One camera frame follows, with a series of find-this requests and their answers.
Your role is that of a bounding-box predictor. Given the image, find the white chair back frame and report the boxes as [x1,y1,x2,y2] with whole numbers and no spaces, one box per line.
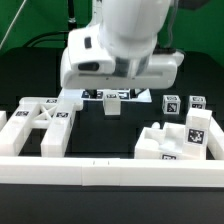
[0,97,83,158]

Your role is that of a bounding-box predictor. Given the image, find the white diagonal rod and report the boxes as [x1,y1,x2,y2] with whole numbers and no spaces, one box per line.
[0,0,28,51]

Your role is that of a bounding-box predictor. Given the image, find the white chair seat part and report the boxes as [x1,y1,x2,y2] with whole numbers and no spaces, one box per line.
[134,122,187,160]

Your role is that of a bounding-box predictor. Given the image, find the white cube marker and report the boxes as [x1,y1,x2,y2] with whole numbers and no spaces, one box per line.
[188,95,206,109]
[162,95,181,114]

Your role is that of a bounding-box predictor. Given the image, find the white front fence bar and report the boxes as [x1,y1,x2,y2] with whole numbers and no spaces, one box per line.
[0,156,224,187]

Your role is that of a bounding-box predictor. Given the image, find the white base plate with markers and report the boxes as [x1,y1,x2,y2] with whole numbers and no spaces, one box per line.
[59,89,152,103]

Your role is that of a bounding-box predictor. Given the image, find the black cable connector post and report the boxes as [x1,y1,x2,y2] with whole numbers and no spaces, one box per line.
[67,0,77,30]

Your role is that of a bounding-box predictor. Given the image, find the black cable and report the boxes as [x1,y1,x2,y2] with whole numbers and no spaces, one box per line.
[23,30,71,48]

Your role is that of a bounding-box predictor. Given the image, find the white cube near marker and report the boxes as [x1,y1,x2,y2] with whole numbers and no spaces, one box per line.
[162,95,181,114]

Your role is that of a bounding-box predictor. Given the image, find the white left fence block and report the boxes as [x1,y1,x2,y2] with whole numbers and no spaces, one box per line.
[0,111,7,131]

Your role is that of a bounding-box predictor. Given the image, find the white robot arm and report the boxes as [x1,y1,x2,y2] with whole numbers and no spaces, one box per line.
[60,0,184,90]

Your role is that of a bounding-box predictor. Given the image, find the white fence bar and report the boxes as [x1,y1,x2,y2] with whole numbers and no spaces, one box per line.
[0,156,224,187]
[208,118,224,160]

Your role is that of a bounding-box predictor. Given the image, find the white cube far marker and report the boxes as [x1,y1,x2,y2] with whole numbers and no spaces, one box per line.
[188,95,206,109]

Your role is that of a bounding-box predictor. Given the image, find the white right fence bar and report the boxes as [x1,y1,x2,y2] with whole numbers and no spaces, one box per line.
[208,118,224,160]

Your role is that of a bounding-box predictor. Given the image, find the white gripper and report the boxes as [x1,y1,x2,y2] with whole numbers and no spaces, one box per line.
[60,26,184,99]

